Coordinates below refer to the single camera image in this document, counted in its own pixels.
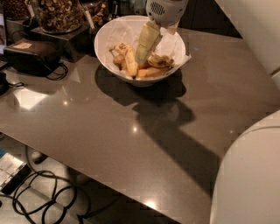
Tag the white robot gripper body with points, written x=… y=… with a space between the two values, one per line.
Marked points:
x=168 y=11

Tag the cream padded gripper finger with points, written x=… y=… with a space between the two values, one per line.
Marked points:
x=173 y=28
x=149 y=38

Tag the spotted banana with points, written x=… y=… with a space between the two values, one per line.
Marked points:
x=160 y=61
x=128 y=52

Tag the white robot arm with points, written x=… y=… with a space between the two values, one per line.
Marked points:
x=224 y=151

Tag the white paper bowl liner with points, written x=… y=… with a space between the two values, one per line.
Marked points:
x=127 y=29

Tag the white ceramic bowl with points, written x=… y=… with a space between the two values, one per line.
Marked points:
x=142 y=82

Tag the yellow banana middle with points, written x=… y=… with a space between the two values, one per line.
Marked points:
x=119 y=61

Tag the yellow banana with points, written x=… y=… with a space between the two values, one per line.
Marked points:
x=119 y=61
x=151 y=72

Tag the yellow banana front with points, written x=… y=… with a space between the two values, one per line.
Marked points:
x=151 y=72

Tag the snack jar behind bowl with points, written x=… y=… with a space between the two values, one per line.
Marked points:
x=98 y=11

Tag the dark metal jar stand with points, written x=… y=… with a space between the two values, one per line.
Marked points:
x=73 y=45

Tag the glass jar of nuts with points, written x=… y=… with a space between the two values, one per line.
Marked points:
x=58 y=16

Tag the black box with label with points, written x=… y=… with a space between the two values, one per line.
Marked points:
x=32 y=57

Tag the screen at left edge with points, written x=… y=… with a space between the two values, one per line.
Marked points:
x=3 y=32

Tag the white device on floor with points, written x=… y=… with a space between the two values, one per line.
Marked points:
x=13 y=171

